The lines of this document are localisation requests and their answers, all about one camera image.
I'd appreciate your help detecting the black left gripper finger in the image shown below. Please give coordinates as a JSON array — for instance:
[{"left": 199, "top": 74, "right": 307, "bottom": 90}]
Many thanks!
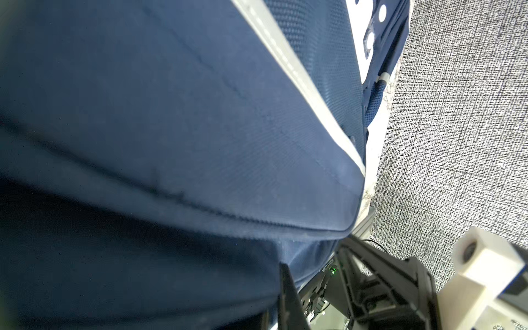
[{"left": 278, "top": 263, "right": 310, "bottom": 330}]

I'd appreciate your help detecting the navy blue backpack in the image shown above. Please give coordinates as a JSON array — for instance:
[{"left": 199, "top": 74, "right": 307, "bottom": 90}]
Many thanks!
[{"left": 1, "top": 1, "right": 411, "bottom": 329}]

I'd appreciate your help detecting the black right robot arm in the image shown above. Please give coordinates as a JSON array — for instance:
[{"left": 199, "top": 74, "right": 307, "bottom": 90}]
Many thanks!
[{"left": 299, "top": 235, "right": 442, "bottom": 329}]

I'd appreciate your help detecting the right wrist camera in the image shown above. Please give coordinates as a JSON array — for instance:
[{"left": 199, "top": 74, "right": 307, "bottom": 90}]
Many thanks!
[{"left": 437, "top": 227, "right": 527, "bottom": 329}]

